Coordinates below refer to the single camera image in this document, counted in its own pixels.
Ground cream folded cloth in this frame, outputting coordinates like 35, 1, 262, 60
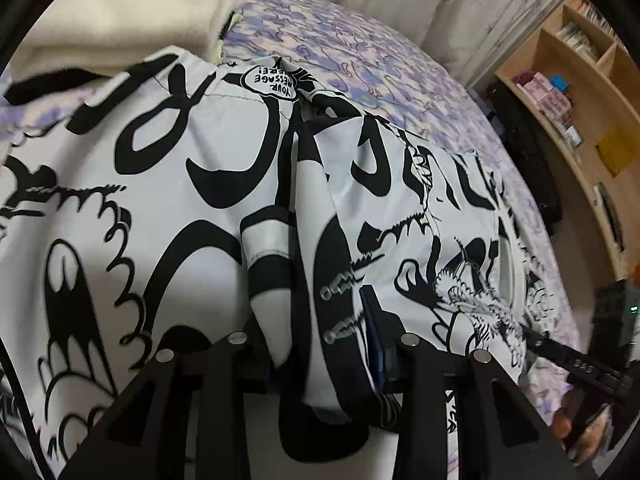
10, 0, 251, 81

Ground purple floral bed sheet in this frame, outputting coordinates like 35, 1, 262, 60
0, 0, 591, 461

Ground wooden shelf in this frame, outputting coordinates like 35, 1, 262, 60
492, 0, 640, 281

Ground black and white printed garment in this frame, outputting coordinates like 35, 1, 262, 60
0, 45, 556, 480

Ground dark book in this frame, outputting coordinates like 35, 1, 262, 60
592, 182, 626, 256

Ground yellow envelope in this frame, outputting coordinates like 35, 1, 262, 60
595, 130, 640, 178

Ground row of books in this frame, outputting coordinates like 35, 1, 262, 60
555, 0, 616, 61

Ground black bag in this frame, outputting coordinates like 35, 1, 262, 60
485, 82, 566, 236

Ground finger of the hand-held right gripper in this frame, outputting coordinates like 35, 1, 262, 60
520, 325, 621, 396

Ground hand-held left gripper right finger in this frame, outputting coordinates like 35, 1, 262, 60
362, 285, 598, 480

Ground pink boxes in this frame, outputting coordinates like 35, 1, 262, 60
515, 71, 573, 121

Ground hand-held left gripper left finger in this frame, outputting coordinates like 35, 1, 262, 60
60, 330, 273, 480

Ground person's right hand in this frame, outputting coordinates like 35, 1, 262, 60
552, 390, 621, 466

